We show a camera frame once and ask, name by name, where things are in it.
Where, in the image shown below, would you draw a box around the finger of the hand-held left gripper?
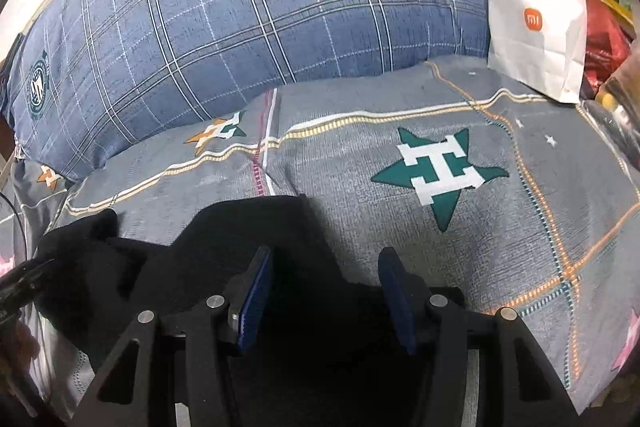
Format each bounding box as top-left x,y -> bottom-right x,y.
0,258 -> 56,309

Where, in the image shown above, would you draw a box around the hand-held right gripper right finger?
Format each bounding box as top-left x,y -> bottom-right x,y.
377,246 -> 584,427

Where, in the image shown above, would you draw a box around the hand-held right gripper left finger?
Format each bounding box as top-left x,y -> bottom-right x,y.
72,246 -> 275,427

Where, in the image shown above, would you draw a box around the black pants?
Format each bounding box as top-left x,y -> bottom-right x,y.
34,194 -> 468,427

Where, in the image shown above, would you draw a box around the clear plastic bag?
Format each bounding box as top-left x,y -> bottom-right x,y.
580,62 -> 640,190

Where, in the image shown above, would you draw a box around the white paper bag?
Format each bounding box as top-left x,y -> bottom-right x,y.
484,0 -> 589,104

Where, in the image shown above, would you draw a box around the blue plaid pillow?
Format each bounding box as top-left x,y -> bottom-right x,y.
0,0 -> 492,184

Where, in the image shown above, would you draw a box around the red plastic bag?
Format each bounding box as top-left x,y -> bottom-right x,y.
580,0 -> 634,94

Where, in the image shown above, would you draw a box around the black cable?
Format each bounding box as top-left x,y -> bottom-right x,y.
0,191 -> 28,269

